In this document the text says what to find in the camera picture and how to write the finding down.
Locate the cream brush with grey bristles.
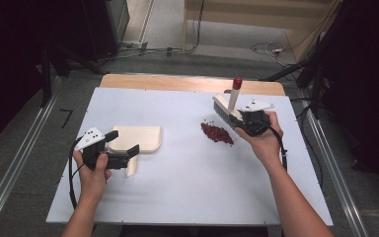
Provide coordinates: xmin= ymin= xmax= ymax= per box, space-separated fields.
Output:
xmin=211 ymin=77 xmax=245 ymax=130

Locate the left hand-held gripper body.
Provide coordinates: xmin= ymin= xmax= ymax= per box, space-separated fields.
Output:
xmin=74 ymin=126 xmax=130 ymax=172

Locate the dark curtain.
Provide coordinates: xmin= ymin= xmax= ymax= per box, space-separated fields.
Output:
xmin=0 ymin=0 xmax=92 ymax=154

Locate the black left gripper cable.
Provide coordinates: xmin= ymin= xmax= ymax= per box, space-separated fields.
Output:
xmin=67 ymin=136 xmax=87 ymax=210

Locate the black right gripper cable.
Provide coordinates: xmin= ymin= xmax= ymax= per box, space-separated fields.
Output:
xmin=267 ymin=124 xmax=289 ymax=173

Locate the cream dustpan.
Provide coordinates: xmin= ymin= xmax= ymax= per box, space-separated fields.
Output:
xmin=107 ymin=125 xmax=163 ymax=178

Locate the white cable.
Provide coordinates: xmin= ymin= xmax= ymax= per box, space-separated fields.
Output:
xmin=250 ymin=41 xmax=286 ymax=64

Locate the pile of red and green beans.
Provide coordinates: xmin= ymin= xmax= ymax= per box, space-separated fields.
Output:
xmin=199 ymin=119 xmax=235 ymax=147

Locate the person's left hand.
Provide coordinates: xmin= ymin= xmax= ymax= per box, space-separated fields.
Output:
xmin=72 ymin=149 xmax=114 ymax=202

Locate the black cabinet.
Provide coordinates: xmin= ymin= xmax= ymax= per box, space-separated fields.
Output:
xmin=78 ymin=0 xmax=131 ymax=62

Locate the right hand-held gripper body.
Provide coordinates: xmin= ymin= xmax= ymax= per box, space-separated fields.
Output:
xmin=238 ymin=99 xmax=275 ymax=138

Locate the metal floor rail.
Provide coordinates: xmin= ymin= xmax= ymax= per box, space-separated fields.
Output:
xmin=0 ymin=93 xmax=61 ymax=237
xmin=303 ymin=100 xmax=370 ymax=237

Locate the person's right hand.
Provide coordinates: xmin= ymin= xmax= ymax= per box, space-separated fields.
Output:
xmin=234 ymin=111 xmax=286 ymax=168

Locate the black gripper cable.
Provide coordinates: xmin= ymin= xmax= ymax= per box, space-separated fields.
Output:
xmin=67 ymin=136 xmax=87 ymax=210
xmin=267 ymin=124 xmax=289 ymax=173

